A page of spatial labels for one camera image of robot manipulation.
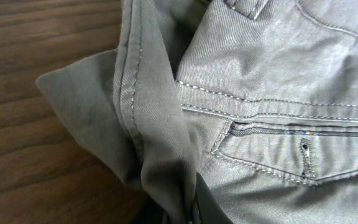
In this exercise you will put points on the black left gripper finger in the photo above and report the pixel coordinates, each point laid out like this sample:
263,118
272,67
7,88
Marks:
205,209

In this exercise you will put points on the grey shorts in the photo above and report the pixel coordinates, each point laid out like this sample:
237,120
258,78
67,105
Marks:
259,97

